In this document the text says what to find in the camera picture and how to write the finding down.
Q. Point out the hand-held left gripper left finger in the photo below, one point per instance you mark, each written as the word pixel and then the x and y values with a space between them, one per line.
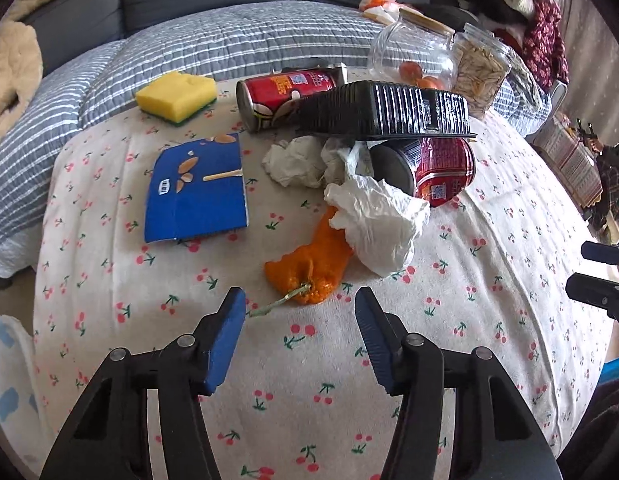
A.
pixel 224 345

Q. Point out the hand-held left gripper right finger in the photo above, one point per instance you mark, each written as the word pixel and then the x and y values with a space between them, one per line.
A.
pixel 372 340

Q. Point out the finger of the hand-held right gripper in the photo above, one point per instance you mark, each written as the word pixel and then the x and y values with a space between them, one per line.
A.
pixel 602 252
pixel 594 292

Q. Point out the orange bell pepper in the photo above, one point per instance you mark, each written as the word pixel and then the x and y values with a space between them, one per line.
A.
pixel 309 265

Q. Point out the white tissue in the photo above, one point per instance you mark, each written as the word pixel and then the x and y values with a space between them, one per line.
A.
pixel 379 220
pixel 294 160

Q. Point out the red drink can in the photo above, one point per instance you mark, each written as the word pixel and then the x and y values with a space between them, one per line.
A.
pixel 439 165

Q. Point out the black ribbed plastic tray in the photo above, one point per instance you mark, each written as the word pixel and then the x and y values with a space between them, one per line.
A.
pixel 379 107

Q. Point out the red cartoon-print can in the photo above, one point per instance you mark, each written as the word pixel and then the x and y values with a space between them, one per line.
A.
pixel 284 87

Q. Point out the cherry-print cloth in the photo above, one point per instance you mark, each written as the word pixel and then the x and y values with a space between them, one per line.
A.
pixel 314 410

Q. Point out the patterned storage box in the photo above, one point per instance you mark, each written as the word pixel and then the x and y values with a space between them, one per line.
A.
pixel 569 160

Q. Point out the dark cloth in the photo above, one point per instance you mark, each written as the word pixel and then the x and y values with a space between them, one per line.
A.
pixel 599 430

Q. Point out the flattened blue cardboard box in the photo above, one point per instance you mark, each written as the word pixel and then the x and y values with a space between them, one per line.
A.
pixel 199 205

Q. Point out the small wooden stick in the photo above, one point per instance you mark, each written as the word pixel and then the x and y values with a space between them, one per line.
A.
pixel 222 175

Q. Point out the grey leaf-patterned cloth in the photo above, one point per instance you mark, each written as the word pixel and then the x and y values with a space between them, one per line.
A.
pixel 527 80

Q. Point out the white pad with blue patches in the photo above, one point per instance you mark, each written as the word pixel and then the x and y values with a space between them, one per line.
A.
pixel 14 385

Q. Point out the plastic jar of seeds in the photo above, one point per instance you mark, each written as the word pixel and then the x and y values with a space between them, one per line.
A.
pixel 477 70

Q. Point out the maroon floral garment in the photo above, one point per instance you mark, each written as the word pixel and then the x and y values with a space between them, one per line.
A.
pixel 544 35

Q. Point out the tangerine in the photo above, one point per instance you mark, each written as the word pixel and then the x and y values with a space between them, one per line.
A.
pixel 430 83
pixel 412 69

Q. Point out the yellow sponge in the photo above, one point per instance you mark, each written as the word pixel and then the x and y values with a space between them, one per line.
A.
pixel 174 95

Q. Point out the clear glass pitcher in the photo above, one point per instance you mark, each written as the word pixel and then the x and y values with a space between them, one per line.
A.
pixel 389 50

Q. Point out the bamboo pitcher lid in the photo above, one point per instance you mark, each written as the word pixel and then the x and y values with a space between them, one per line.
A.
pixel 424 19

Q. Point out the grey striped quilt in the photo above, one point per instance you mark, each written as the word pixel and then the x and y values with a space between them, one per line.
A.
pixel 239 40

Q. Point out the orange and white packet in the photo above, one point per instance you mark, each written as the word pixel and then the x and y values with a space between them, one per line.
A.
pixel 379 7

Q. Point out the beige fleece blanket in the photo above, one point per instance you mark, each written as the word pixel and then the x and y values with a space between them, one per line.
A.
pixel 14 60

